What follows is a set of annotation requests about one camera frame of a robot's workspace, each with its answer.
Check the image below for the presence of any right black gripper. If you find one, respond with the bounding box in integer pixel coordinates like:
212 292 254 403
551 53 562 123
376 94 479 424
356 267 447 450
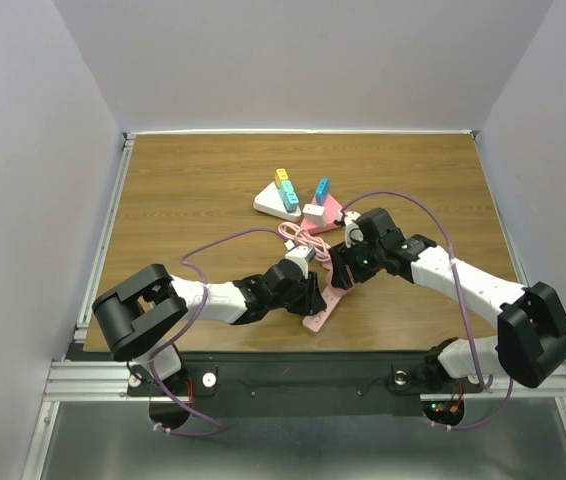
327 232 383 290

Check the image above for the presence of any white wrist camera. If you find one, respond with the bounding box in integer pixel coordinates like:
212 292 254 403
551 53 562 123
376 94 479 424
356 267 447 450
284 240 316 278
335 210 364 248

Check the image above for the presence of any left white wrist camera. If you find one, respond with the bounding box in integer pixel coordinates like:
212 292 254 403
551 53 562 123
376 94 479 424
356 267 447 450
284 240 316 278

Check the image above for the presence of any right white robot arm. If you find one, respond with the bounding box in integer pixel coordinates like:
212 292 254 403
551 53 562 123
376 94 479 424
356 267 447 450
330 208 566 390

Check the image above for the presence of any blue plug adapter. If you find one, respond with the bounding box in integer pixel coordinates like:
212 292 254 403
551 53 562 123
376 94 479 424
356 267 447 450
314 177 331 206

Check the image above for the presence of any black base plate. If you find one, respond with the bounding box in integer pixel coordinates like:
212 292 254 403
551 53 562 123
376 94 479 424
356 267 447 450
128 350 479 418

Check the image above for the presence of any pink triangular power strip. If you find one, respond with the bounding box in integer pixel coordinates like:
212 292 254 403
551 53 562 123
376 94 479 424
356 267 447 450
300 194 342 235

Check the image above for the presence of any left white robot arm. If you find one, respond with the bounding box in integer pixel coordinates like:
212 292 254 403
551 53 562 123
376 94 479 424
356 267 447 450
92 259 327 394

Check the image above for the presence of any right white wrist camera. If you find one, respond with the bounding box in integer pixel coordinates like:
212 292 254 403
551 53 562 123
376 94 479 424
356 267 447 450
335 210 364 248

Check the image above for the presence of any white cube charger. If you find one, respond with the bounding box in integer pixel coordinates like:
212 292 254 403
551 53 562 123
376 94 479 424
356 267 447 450
302 203 327 230

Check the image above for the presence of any yellow usb charger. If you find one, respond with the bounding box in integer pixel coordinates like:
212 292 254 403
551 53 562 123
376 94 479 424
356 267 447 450
274 168 289 187

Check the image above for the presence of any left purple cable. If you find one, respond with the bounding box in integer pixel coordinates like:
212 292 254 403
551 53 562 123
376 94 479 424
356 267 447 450
137 228 294 439

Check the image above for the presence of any pink long power strip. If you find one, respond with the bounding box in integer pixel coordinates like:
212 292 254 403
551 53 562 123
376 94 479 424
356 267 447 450
302 270 348 333

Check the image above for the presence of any pink coiled power cord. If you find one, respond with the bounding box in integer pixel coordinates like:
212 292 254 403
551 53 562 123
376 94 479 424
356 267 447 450
277 222 337 264

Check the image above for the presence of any white triangular power strip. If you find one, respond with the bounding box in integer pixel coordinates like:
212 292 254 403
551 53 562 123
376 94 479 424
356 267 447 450
253 182 302 222

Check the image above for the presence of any aluminium frame rail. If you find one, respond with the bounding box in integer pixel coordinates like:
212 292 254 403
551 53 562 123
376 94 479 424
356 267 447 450
43 132 136 402

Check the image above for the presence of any teal usb charger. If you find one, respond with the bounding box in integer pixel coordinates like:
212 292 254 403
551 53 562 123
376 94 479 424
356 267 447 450
278 180 299 212

